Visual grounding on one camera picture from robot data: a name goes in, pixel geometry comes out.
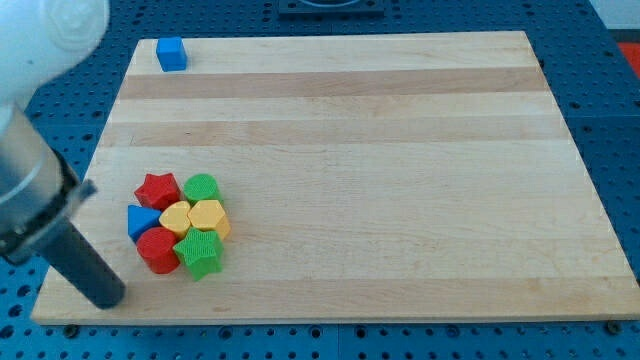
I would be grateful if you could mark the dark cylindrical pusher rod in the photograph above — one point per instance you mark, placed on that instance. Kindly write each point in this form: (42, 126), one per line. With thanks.
(68, 252)

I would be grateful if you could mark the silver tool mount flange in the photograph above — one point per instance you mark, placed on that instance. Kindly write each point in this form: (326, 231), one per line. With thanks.
(40, 192)

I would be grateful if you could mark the green star block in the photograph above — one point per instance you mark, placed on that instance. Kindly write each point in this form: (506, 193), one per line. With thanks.
(200, 252)

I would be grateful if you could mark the yellow hexagon block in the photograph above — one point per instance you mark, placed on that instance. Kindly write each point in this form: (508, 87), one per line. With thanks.
(210, 215)

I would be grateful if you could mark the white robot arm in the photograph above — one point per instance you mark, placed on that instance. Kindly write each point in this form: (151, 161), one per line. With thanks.
(40, 40)

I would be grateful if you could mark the red star block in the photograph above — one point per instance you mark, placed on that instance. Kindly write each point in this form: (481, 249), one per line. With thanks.
(158, 191)

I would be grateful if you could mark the blue triangle block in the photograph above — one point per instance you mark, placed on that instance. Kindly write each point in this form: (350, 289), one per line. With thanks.
(141, 219)

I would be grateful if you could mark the red cylinder block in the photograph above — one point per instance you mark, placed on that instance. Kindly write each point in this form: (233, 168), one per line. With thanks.
(155, 247)

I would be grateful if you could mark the yellow heart block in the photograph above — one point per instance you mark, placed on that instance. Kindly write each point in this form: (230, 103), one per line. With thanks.
(175, 218)

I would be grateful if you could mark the green cylinder block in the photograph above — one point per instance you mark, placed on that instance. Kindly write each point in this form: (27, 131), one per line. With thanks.
(201, 187)

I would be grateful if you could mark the blue cube block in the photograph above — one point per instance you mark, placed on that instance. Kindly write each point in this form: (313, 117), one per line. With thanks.
(171, 54)

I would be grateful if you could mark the wooden board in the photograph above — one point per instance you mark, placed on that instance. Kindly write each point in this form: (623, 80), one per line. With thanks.
(374, 178)

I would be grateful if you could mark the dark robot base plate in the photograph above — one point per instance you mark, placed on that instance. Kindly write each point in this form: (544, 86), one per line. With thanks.
(331, 8)

